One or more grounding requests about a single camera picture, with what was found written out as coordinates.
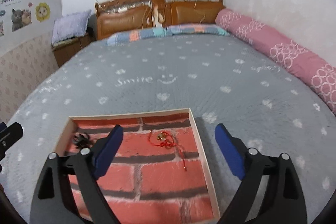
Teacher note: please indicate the lavender dotted pillow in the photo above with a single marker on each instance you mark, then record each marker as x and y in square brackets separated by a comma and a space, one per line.
[71, 26]

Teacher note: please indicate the black hair claw clip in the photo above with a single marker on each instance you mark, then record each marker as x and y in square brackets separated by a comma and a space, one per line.
[81, 142]

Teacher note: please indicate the brick pattern tray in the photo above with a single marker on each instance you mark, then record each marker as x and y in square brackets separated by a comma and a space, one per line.
[157, 187]

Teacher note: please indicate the grey cats wall sticker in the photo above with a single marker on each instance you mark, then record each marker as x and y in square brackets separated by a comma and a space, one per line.
[21, 18]

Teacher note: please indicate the wooden headboard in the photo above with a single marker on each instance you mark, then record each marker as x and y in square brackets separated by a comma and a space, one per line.
[189, 12]

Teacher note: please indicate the wooden nightstand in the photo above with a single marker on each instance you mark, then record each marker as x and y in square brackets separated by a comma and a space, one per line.
[68, 52]

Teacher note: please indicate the tabby cat wall sticker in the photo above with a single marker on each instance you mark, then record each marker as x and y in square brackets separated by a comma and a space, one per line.
[1, 28]

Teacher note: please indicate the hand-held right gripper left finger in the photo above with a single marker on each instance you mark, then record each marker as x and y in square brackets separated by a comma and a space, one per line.
[110, 150]

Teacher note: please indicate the grey printed bed blanket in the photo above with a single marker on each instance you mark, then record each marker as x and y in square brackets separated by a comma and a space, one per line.
[183, 82]

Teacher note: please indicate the sunflower cat wall sticker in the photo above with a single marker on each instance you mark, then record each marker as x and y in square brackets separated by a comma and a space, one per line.
[42, 12]

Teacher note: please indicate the small cream doll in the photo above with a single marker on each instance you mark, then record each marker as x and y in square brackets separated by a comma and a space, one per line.
[158, 16]

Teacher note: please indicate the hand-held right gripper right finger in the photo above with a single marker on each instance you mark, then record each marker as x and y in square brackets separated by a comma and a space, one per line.
[231, 153]

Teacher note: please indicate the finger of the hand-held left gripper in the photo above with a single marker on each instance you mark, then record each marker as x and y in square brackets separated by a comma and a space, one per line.
[10, 137]

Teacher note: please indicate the pink circle pattern bolster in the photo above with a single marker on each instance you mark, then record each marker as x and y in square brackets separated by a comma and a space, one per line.
[275, 40]

